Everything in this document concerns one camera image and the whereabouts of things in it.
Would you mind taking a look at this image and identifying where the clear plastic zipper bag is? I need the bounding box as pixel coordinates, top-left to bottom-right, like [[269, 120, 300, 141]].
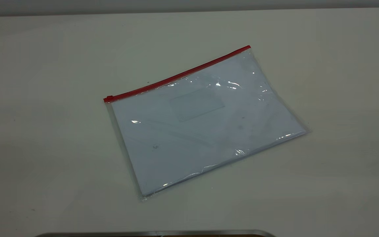
[[103, 45, 310, 202]]

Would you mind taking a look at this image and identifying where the silver metal bar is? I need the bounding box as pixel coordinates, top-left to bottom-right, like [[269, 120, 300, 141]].
[[35, 230, 277, 237]]

